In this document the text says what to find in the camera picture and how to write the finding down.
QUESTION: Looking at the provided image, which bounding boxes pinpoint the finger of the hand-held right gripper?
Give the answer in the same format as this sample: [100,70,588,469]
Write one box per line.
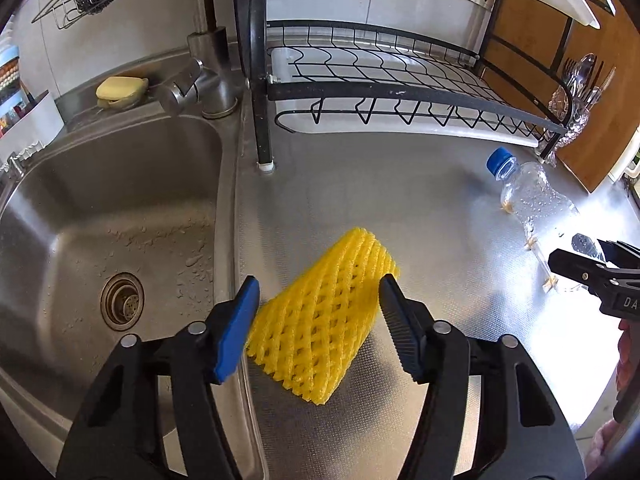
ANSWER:
[572,233,640,268]
[548,249,608,291]

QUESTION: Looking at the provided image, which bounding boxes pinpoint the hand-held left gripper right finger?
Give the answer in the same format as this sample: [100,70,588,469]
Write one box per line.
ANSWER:
[378,274,586,480]

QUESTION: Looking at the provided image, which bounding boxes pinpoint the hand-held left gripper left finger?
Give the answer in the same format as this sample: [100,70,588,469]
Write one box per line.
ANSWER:
[57,275,261,480]

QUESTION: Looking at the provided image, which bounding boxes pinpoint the yellow foam fruit net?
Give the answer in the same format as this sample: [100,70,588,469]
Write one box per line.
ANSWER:
[246,227,401,406]

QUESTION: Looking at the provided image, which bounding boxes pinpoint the clear plastic bottle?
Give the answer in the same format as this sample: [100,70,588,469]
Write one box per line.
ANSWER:
[486,147,606,293]

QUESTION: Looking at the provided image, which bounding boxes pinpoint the person's right hand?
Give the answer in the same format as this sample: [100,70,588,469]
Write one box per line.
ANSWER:
[617,320,640,392]

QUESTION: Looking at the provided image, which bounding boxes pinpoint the glass utensil holder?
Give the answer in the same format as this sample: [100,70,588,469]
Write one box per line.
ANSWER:
[547,85,596,166]

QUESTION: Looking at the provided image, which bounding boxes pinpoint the stainless steel sink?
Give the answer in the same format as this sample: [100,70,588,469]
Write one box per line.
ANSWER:
[0,110,266,480]

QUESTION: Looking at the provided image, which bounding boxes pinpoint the large metal spoon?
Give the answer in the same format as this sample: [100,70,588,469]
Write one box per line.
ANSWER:
[570,52,598,96]

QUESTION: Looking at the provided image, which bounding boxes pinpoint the wooden board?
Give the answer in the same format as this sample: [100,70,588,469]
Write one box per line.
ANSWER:
[482,0,640,193]

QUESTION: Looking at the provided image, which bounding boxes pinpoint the steel faucet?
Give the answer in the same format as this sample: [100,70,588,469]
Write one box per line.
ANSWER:
[155,0,243,120]

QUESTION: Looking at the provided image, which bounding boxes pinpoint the yellow sponge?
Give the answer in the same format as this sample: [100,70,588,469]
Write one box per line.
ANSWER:
[96,76,150,110]

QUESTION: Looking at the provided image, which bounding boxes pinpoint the white drip tray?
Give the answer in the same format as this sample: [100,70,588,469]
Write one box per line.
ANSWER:
[270,45,548,148]

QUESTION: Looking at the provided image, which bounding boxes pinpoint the white organizer box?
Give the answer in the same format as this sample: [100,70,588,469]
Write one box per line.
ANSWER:
[0,91,66,161]

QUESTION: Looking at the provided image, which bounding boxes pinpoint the black wire dish rack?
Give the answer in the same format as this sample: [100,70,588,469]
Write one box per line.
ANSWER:
[235,0,616,171]

